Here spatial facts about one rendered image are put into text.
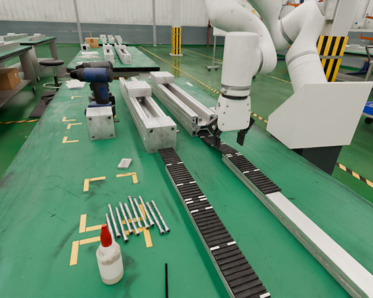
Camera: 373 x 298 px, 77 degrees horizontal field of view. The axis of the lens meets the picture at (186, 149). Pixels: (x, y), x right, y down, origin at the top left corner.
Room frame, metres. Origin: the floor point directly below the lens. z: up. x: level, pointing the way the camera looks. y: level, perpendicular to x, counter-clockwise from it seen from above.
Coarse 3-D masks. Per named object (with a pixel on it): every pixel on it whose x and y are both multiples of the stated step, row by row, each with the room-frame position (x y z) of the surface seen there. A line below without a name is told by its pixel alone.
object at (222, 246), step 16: (176, 160) 0.60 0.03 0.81; (176, 176) 0.52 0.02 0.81; (192, 192) 0.45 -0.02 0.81; (192, 208) 0.40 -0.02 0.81; (208, 208) 0.40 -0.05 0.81; (208, 224) 0.35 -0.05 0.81; (208, 240) 0.31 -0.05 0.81; (224, 240) 0.31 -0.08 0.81; (224, 256) 0.28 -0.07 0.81; (240, 256) 0.28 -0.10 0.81; (224, 272) 0.25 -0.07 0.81; (240, 272) 0.25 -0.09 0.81; (240, 288) 0.22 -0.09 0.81; (256, 288) 0.22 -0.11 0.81
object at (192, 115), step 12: (156, 84) 1.39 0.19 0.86; (168, 84) 1.42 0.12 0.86; (156, 96) 1.40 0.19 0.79; (168, 96) 1.15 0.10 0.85; (180, 96) 1.21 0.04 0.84; (168, 108) 1.15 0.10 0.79; (180, 108) 0.98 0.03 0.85; (192, 108) 1.04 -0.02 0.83; (204, 108) 0.95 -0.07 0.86; (180, 120) 0.98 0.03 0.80; (192, 120) 0.87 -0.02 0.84; (204, 120) 0.91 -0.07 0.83; (192, 132) 0.88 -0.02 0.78
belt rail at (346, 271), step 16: (224, 160) 0.65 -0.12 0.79; (240, 176) 0.56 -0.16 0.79; (256, 192) 0.49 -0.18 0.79; (272, 208) 0.43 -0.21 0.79; (288, 208) 0.41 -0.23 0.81; (288, 224) 0.38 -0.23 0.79; (304, 224) 0.36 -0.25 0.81; (304, 240) 0.34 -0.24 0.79; (320, 240) 0.32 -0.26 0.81; (320, 256) 0.30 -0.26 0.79; (336, 256) 0.29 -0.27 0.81; (336, 272) 0.27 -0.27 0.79; (352, 272) 0.26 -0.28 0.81; (368, 272) 0.26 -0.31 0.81; (352, 288) 0.24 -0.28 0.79; (368, 288) 0.23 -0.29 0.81
